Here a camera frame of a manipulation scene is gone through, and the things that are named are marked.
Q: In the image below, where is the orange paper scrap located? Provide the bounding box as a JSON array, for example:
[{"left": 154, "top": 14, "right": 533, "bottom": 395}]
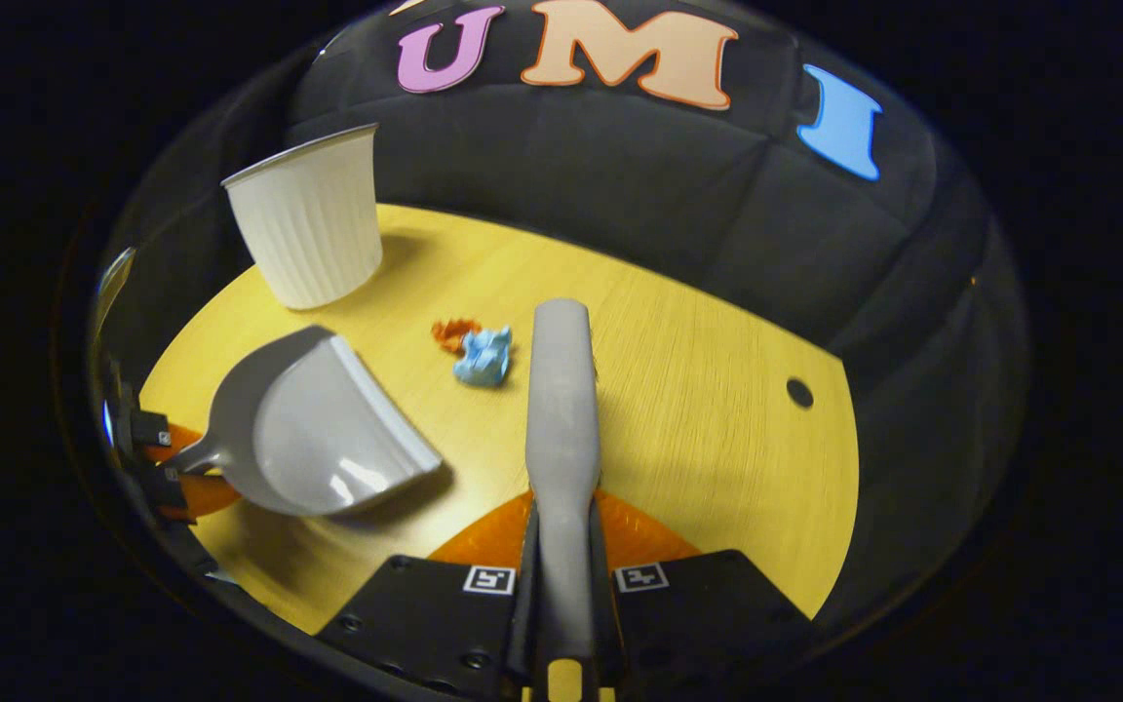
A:
[{"left": 431, "top": 318, "right": 483, "bottom": 354}]

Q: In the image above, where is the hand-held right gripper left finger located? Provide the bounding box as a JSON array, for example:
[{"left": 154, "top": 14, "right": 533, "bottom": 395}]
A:
[{"left": 316, "top": 487, "right": 541, "bottom": 701}]

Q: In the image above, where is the blue paper scrap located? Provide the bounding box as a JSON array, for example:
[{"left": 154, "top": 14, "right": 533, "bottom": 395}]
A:
[{"left": 452, "top": 326, "right": 514, "bottom": 388}]

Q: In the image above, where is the grey dustpan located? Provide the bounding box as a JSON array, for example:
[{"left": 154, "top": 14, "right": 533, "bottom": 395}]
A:
[{"left": 167, "top": 325, "right": 444, "bottom": 518}]

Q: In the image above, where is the small grey broom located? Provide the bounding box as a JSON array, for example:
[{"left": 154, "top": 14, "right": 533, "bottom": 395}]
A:
[{"left": 524, "top": 297, "right": 603, "bottom": 674}]

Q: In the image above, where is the white ribbed garbage bin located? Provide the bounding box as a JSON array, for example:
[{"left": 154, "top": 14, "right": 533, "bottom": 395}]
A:
[{"left": 220, "top": 123, "right": 384, "bottom": 311}]

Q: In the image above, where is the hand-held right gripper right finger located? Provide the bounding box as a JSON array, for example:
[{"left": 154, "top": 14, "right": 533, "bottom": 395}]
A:
[{"left": 589, "top": 487, "right": 816, "bottom": 701}]

